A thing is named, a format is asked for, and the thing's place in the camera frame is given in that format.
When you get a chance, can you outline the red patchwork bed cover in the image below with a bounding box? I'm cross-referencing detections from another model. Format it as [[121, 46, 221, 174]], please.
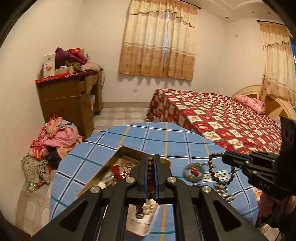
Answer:
[[146, 89, 281, 154]]

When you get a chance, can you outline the gold bead chain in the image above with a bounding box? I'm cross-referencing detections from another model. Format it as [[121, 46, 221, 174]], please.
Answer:
[[214, 183, 235, 204]]

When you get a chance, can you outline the white product box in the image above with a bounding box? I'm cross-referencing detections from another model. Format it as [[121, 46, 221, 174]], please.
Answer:
[[43, 53, 56, 77]]

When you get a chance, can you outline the cream wooden headboard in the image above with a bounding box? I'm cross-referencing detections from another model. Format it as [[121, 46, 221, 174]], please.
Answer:
[[231, 85, 295, 120]]

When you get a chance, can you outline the red string cord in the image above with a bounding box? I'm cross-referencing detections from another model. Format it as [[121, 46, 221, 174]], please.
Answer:
[[111, 165, 125, 182]]

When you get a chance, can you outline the pile of clothes on floor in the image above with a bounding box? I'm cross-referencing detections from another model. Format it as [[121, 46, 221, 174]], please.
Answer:
[[21, 114, 83, 186]]

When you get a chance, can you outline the pink pillow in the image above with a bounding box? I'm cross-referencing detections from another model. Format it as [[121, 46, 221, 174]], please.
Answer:
[[234, 94, 266, 114]]

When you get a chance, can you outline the pink metal jewelry tin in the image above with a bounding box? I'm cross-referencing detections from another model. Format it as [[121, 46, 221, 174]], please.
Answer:
[[76, 146, 172, 237]]

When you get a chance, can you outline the beige patterned window curtain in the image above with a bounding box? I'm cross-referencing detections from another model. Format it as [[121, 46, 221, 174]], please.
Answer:
[[119, 1, 198, 81]]

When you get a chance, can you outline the brown wooden desk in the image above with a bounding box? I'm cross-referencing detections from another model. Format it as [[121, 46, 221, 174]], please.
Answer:
[[35, 70, 103, 138]]

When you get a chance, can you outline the blue plaid tablecloth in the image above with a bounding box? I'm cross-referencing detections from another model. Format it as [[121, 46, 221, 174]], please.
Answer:
[[49, 123, 258, 240]]

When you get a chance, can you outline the white pearl necklace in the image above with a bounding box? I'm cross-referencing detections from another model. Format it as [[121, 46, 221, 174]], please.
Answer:
[[142, 199, 158, 215]]

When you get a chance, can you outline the grey wooden bead bracelet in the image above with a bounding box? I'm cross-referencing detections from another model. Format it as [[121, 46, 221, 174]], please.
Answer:
[[207, 152, 237, 186]]

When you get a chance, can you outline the brown seed bead necklace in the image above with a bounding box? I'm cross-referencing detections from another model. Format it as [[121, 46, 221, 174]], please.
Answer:
[[135, 156, 156, 219]]

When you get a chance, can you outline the person's right hand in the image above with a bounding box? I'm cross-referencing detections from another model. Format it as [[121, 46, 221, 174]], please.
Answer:
[[259, 192, 295, 233]]

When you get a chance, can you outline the clothes heap on desk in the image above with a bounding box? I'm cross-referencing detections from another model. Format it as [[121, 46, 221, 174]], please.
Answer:
[[55, 48, 103, 72]]

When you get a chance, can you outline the green jade bangle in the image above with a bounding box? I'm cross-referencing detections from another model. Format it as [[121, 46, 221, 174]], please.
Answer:
[[183, 163, 205, 183]]

